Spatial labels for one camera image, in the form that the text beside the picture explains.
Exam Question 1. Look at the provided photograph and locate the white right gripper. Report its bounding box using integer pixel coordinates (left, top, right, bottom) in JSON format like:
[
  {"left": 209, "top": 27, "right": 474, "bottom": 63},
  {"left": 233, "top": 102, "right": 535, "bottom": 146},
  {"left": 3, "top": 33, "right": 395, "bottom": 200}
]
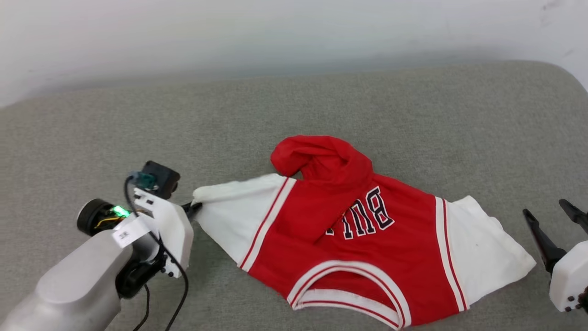
[{"left": 523, "top": 199, "right": 588, "bottom": 313}]

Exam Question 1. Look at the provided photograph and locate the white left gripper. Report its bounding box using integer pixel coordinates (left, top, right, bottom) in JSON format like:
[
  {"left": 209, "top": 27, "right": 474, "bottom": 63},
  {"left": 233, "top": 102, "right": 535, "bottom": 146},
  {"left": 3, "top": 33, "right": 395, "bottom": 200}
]
[{"left": 133, "top": 188, "right": 203, "bottom": 279}]

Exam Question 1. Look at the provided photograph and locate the red and white jersey shirt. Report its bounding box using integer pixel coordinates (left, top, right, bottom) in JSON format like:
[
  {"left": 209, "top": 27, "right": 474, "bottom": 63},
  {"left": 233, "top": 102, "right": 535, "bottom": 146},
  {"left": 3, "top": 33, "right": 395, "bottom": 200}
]
[{"left": 191, "top": 135, "right": 537, "bottom": 331}]

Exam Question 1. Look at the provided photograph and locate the white paper label tag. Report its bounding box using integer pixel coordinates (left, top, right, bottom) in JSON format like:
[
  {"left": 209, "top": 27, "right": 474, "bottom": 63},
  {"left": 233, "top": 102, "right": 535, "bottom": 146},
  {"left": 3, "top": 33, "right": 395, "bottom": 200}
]
[{"left": 112, "top": 215, "right": 151, "bottom": 248}]

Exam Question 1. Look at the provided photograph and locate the thin black cable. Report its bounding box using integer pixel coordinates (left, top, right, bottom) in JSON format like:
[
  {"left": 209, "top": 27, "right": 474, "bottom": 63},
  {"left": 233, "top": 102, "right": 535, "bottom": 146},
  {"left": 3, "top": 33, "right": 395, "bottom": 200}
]
[{"left": 133, "top": 284, "right": 151, "bottom": 331}]

